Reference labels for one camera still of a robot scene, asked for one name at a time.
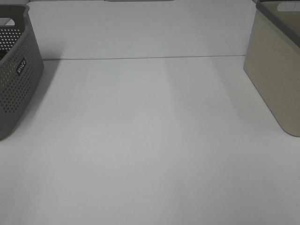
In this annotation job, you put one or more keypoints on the beige plastic basket grey rim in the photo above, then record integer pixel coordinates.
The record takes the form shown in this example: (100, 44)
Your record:
(272, 62)

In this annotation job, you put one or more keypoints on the grey perforated plastic basket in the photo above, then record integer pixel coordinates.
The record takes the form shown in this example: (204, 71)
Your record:
(21, 66)

